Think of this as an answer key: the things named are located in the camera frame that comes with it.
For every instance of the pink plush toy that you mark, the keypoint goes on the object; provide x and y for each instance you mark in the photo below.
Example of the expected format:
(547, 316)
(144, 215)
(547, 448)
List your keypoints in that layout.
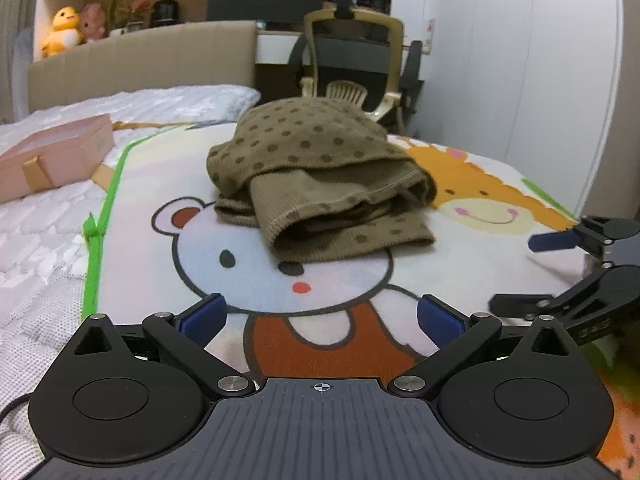
(94, 22)

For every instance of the potted plant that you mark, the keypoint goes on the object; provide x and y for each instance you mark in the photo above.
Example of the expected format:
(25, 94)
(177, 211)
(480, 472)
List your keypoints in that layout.
(130, 12)

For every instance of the cartoon animal printed blanket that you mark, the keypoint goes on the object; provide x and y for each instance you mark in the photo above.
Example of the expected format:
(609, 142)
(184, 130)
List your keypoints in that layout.
(350, 280)

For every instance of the beige padded headboard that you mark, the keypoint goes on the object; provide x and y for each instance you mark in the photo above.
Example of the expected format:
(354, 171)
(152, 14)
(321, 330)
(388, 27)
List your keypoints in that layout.
(150, 60)

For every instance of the beige mesh office chair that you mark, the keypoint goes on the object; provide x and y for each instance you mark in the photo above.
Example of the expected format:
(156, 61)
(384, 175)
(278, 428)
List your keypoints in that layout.
(350, 55)

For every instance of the grey curtain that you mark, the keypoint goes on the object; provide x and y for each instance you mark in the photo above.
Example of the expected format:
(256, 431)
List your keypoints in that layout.
(17, 50)

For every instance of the pink gift box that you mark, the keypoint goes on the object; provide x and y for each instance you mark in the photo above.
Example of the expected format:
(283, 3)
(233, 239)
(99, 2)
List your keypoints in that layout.
(60, 160)

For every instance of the black jar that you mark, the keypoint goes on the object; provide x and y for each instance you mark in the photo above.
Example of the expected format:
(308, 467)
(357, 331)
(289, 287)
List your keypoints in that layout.
(165, 14)

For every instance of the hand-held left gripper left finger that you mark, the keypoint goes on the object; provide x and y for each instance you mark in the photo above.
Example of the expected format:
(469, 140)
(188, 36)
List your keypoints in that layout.
(205, 317)

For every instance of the brown knit garment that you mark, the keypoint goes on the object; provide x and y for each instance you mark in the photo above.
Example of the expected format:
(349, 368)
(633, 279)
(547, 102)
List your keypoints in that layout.
(310, 140)

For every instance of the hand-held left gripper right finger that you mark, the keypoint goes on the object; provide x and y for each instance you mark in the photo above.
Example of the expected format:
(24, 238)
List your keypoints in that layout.
(440, 320)

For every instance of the white quilted mattress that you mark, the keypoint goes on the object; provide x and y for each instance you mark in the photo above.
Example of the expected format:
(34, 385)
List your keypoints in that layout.
(40, 260)

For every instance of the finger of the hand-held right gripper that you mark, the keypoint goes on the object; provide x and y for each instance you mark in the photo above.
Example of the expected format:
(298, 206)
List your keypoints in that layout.
(600, 300)
(550, 241)

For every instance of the yellow plush toy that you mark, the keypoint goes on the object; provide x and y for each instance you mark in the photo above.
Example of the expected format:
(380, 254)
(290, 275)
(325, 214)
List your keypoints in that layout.
(61, 30)

